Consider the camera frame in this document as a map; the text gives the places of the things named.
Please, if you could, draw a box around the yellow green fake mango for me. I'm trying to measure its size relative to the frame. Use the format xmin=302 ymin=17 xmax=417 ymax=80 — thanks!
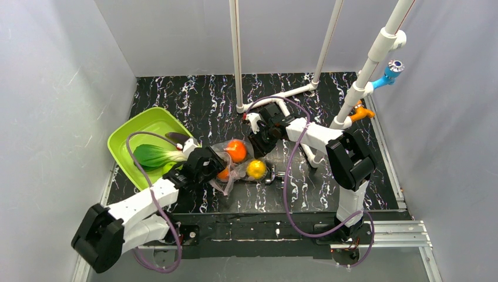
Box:
xmin=217 ymin=167 xmax=230 ymax=182

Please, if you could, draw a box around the orange fake fruit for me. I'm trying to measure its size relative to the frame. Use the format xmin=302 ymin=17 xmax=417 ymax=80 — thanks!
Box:
xmin=225 ymin=139 xmax=247 ymax=163

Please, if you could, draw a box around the clear zip top bag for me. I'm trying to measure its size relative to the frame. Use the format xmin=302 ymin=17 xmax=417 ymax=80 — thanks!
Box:
xmin=208 ymin=139 xmax=269 ymax=196

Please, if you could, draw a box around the purple fake eggplant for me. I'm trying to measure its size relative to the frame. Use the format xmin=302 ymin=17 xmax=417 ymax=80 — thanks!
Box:
xmin=165 ymin=132 xmax=191 ymax=144

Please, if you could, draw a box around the green fake leafy vegetable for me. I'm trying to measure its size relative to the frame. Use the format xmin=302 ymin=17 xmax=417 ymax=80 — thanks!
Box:
xmin=133 ymin=144 xmax=187 ymax=172

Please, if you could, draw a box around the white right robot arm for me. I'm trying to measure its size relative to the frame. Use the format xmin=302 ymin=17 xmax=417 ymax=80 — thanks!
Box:
xmin=243 ymin=103 xmax=377 ymax=240

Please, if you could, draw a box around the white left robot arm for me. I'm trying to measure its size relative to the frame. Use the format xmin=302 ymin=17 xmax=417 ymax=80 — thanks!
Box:
xmin=71 ymin=147 xmax=231 ymax=273

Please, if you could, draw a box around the yellow fake fruit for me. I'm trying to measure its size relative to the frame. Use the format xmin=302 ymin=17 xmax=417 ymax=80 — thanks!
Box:
xmin=246 ymin=159 xmax=267 ymax=180

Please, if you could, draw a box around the orange tap valve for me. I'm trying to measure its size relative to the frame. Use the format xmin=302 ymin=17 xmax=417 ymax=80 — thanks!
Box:
xmin=349 ymin=100 xmax=376 ymax=122

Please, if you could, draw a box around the blue tap valve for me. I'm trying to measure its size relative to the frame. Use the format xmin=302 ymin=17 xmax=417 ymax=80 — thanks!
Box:
xmin=372 ymin=60 xmax=405 ymax=90

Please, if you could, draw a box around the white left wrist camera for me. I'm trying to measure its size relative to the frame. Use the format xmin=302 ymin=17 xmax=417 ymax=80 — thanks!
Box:
xmin=176 ymin=137 xmax=200 ymax=158

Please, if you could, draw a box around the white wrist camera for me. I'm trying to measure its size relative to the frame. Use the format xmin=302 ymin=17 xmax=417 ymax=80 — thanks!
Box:
xmin=176 ymin=137 xmax=200 ymax=158
xmin=243 ymin=113 xmax=261 ymax=134

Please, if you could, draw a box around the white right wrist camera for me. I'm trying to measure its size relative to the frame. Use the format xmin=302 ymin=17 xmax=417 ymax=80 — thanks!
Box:
xmin=243 ymin=113 xmax=261 ymax=134

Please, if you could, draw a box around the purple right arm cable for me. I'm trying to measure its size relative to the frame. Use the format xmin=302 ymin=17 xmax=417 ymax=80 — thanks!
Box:
xmin=245 ymin=96 xmax=375 ymax=268

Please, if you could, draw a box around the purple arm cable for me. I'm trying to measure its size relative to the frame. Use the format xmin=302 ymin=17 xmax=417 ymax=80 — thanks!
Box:
xmin=125 ymin=131 xmax=184 ymax=274
xmin=245 ymin=96 xmax=375 ymax=268

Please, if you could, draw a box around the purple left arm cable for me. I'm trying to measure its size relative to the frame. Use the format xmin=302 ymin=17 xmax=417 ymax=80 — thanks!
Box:
xmin=125 ymin=131 xmax=184 ymax=274

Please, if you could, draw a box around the white PVC pipe frame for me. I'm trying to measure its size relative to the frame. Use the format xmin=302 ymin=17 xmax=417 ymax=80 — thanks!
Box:
xmin=228 ymin=0 xmax=417 ymax=169

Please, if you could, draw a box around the aluminium frame rail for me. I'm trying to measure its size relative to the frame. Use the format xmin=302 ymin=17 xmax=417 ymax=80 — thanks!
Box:
xmin=73 ymin=217 xmax=442 ymax=281

